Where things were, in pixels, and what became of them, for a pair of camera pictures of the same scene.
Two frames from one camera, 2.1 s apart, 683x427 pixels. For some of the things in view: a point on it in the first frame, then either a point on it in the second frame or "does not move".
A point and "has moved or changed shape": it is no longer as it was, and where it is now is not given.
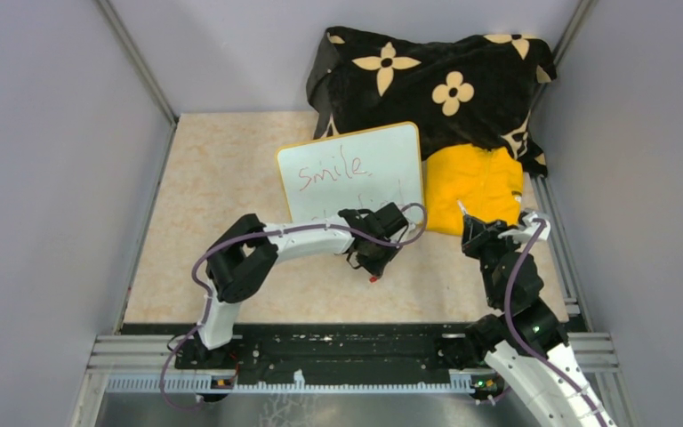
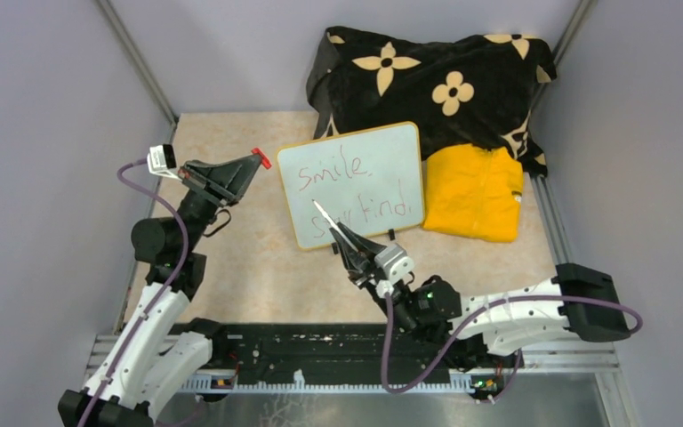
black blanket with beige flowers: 483,90 does not move
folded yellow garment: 470,180 does not move
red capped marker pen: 462,206 has moved or changed shape
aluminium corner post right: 566,40 does not move
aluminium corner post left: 136,57 does not move
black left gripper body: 375,258 -> 203,185
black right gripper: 478,233 -> 360,260
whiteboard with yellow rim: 379,166 does not move
